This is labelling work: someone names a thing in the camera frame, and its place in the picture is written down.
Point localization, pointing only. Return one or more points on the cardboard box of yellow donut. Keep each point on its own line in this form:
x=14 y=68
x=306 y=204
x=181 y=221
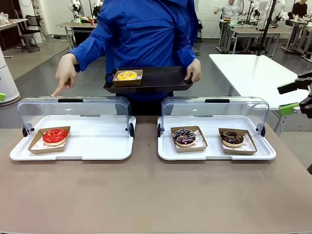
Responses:
x=126 y=83

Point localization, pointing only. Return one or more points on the yellow sprinkled donut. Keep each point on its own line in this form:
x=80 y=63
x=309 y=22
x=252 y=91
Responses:
x=126 y=76

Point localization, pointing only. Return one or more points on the black serving tray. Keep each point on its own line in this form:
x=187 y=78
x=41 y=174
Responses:
x=161 y=78

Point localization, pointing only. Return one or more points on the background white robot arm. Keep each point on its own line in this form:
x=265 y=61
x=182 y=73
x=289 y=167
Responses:
x=76 y=12

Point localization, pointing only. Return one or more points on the person right forearm blue sleeve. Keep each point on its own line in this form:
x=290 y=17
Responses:
x=87 y=51

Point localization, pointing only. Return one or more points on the person left forearm blue sleeve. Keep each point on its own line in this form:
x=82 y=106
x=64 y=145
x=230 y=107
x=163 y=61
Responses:
x=186 y=48

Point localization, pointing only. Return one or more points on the cardboard box of chocolate donut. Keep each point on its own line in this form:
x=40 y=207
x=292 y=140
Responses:
x=241 y=150

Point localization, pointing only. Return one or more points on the chocolate glazed donut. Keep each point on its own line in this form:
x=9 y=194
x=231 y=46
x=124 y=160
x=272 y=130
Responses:
x=231 y=139

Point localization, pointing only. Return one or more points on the red glazed donut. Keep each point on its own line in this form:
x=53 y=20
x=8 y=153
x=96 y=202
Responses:
x=54 y=136

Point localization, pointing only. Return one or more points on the cardboard box of red donut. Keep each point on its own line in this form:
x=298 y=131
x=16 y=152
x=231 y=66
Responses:
x=46 y=149

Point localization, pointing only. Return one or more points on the seated person black shirt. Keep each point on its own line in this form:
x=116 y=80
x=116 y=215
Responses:
x=299 y=11

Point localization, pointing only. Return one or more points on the seated person white shirt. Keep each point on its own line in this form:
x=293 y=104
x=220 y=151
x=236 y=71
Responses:
x=228 y=9

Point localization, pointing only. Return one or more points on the cardboard box of purple donut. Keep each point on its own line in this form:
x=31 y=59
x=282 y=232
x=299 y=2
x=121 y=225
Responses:
x=192 y=148

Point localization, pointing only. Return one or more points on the purple sprinkled chocolate donut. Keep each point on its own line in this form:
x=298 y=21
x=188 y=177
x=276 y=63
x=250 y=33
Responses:
x=184 y=139

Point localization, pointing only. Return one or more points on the person torso blue shirt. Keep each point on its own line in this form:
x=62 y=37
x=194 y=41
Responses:
x=151 y=36

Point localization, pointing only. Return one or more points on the person right hand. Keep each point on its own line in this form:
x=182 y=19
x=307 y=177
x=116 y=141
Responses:
x=65 y=70

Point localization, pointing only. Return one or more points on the person left hand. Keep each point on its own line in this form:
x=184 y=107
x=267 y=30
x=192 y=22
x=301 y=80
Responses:
x=195 y=69

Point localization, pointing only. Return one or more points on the white side table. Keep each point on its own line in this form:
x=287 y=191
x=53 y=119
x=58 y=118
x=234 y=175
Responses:
x=248 y=73

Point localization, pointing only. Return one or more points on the black stand pole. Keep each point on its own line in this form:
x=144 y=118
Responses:
x=268 y=26

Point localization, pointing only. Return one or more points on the grey background desk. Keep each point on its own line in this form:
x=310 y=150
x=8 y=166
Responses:
x=251 y=33

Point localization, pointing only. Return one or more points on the black office chair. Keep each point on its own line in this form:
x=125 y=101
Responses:
x=30 y=36

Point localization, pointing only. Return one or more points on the clear display lid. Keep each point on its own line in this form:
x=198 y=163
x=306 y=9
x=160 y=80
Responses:
x=214 y=107
x=73 y=107

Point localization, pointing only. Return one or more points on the wooden background desk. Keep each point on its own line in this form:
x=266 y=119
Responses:
x=12 y=23

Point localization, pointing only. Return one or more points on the white plastic bag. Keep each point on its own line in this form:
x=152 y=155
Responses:
x=3 y=17

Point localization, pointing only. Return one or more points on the white display tray base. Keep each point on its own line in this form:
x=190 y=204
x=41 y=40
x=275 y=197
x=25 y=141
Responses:
x=97 y=146
x=212 y=151

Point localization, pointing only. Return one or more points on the grey background workbench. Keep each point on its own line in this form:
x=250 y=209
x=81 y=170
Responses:
x=70 y=25

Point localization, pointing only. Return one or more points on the white cylindrical pedestal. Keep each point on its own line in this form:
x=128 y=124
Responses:
x=7 y=80

